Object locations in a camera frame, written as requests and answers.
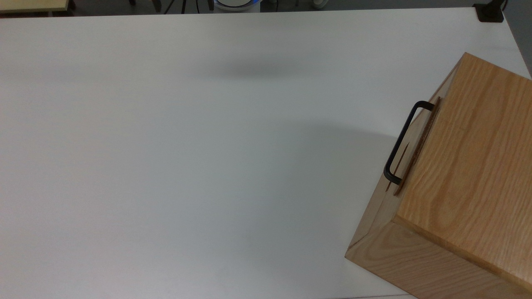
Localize black metal drawer handle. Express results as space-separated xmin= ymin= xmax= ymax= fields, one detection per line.
xmin=383 ymin=100 xmax=436 ymax=186

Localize wooden sliding drawer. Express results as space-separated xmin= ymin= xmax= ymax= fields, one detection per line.
xmin=384 ymin=96 xmax=442 ymax=196

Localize white blue-ringed robot base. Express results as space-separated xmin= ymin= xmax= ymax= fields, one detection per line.
xmin=214 ymin=0 xmax=262 ymax=12

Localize light wooden drawer cabinet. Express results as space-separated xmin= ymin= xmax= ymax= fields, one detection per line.
xmin=345 ymin=52 xmax=532 ymax=299

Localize black tripod legs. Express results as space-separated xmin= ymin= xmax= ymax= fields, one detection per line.
xmin=164 ymin=0 xmax=201 ymax=15

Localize yellow wooden side table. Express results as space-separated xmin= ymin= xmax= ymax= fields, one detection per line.
xmin=0 ymin=0 xmax=69 ymax=13

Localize black table clamp mount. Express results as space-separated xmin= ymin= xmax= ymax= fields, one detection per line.
xmin=473 ymin=0 xmax=506 ymax=23

